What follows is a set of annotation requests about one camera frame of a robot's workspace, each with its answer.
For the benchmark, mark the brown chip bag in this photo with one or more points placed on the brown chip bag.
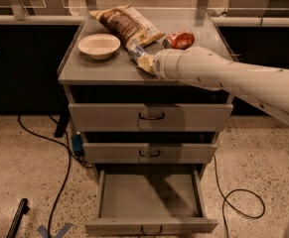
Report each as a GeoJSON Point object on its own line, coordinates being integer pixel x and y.
{"type": "Point", "coordinates": [128, 25]}

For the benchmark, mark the dark counter cabinets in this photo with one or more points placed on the dark counter cabinets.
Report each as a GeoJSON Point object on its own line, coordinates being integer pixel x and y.
{"type": "Point", "coordinates": [31, 56]}

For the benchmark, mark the grey middle drawer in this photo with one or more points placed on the grey middle drawer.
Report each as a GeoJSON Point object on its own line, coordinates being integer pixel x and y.
{"type": "Point", "coordinates": [146, 153]}

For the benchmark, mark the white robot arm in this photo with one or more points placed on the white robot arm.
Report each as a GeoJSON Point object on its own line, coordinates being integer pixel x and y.
{"type": "Point", "coordinates": [264, 87]}

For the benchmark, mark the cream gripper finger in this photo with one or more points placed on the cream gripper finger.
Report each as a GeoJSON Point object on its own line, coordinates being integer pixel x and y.
{"type": "Point", "coordinates": [146, 63]}

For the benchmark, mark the grey bottom drawer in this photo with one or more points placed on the grey bottom drawer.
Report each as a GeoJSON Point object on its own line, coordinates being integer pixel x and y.
{"type": "Point", "coordinates": [149, 200]}

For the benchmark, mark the grey top drawer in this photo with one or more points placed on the grey top drawer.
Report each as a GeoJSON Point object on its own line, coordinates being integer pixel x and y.
{"type": "Point", "coordinates": [122, 117]}

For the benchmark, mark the blue power adapter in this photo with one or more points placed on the blue power adapter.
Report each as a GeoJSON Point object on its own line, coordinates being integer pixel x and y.
{"type": "Point", "coordinates": [77, 145]}

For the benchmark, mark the grey drawer cabinet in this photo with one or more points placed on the grey drawer cabinet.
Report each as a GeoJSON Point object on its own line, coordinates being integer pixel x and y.
{"type": "Point", "coordinates": [66, 78]}

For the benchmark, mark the white bowl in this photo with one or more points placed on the white bowl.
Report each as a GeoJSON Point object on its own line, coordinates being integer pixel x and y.
{"type": "Point", "coordinates": [99, 46]}

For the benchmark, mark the crushed orange soda can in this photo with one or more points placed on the crushed orange soda can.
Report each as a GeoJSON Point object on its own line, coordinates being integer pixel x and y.
{"type": "Point", "coordinates": [180, 40]}

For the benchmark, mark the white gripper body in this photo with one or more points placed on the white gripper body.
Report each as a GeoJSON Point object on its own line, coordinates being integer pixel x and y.
{"type": "Point", "coordinates": [159, 65]}

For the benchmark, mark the grey drawer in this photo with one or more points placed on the grey drawer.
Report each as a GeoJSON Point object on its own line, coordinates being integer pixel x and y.
{"type": "Point", "coordinates": [149, 200]}
{"type": "Point", "coordinates": [122, 117]}
{"type": "Point", "coordinates": [146, 153]}

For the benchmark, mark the black bar on floor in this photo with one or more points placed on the black bar on floor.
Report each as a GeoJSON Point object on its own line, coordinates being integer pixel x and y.
{"type": "Point", "coordinates": [22, 210]}

